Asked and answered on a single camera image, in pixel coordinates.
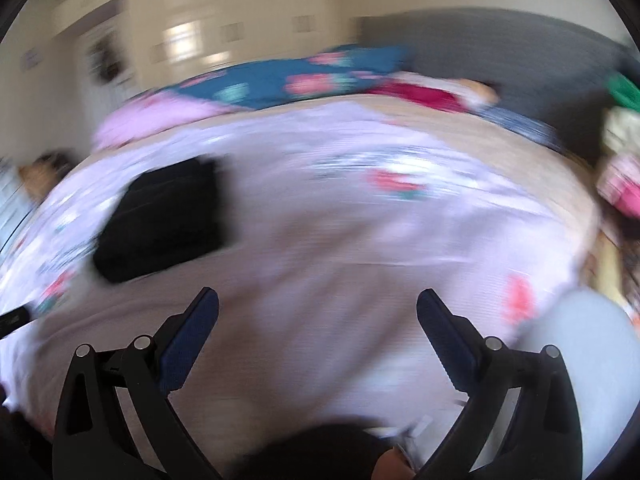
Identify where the green cloth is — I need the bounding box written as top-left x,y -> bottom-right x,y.
607,72 -> 640,108

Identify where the red floral pillow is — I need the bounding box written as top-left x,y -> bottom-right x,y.
370,72 -> 501,113

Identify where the lilac printed blanket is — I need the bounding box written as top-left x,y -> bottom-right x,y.
0,95 -> 601,441

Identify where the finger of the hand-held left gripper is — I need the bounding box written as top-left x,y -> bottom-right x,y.
0,307 -> 31,336

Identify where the white drawer cabinet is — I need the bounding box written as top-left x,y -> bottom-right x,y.
0,160 -> 31,246

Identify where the black long-sleeved sweater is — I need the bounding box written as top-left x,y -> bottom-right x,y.
92,156 -> 228,284

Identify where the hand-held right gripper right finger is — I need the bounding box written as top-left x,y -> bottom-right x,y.
416,288 -> 583,480

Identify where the pink and blue floral quilt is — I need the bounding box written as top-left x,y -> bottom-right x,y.
95,45 -> 416,148

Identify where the cream wardrobe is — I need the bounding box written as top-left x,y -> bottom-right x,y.
55,0 -> 351,111

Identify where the dark cloth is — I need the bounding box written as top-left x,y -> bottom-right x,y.
235,422 -> 401,480

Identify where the grey padded headboard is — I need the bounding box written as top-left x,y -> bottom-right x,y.
357,7 -> 640,151

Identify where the pale grey cloth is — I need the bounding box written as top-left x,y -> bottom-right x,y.
515,290 -> 638,480

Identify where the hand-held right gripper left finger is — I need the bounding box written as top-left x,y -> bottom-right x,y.
52,286 -> 221,480

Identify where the dark patterned pillow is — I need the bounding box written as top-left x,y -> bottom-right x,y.
480,107 -> 561,148

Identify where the tan cloth pile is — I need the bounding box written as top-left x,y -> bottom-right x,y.
20,152 -> 76,196

